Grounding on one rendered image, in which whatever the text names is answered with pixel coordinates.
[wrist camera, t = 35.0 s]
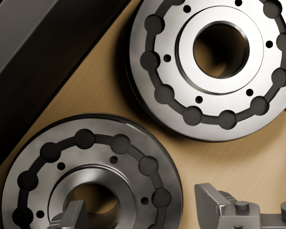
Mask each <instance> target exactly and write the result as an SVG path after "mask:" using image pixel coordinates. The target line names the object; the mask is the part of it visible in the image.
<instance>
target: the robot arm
mask: <svg viewBox="0 0 286 229"><path fill-rule="evenodd" d="M194 193H195V201H196V209H197V219H198V223H199V227H200V229H286V202H283V203H282V204H281V214H262V213H260V207H259V205H257V204H255V203H252V202H247V201H238V200H236V199H235V198H234V197H233V196H232V195H230V194H229V193H228V192H224V191H221V190H220V191H217V190H216V189H215V188H214V187H213V186H212V185H211V184H210V183H202V184H195V185H194ZM46 229H89V223H88V216H87V208H86V202H85V200H76V201H70V203H69V205H68V207H67V209H66V211H65V212H62V213H59V214H57V215H56V216H54V217H53V218H52V220H51V222H50V224H49V226H48V228H46Z"/></svg>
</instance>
